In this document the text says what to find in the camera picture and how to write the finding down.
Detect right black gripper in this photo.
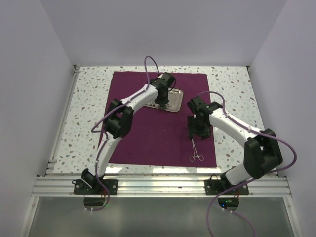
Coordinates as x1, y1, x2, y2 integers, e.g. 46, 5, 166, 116
188, 115, 211, 140

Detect steel hemostat forceps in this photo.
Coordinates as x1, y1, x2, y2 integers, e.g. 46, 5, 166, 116
189, 138, 204, 162

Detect purple cloth wrap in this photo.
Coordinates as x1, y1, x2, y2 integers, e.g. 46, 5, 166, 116
109, 73, 217, 168

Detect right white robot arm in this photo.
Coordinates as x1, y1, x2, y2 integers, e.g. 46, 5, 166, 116
187, 96, 283, 194

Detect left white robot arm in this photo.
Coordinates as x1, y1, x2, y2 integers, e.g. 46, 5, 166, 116
74, 73, 176, 195

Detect long steel scissors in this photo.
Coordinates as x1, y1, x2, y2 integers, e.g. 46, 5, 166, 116
158, 104, 170, 110

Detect steel instrument tray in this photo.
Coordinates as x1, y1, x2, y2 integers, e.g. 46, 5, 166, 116
145, 88, 184, 113

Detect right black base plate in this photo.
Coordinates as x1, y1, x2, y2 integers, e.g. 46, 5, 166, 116
204, 178, 249, 195

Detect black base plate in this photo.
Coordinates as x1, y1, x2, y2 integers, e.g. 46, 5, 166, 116
204, 178, 249, 195
72, 178, 118, 195

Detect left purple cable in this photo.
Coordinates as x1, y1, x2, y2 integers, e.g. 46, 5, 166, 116
91, 55, 160, 212

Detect purple cable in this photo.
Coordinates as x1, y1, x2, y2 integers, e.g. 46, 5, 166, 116
91, 55, 160, 212
195, 91, 298, 237

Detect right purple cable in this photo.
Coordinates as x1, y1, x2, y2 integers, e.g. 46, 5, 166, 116
195, 91, 298, 237

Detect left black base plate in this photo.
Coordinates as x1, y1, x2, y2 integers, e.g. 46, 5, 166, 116
72, 178, 118, 195

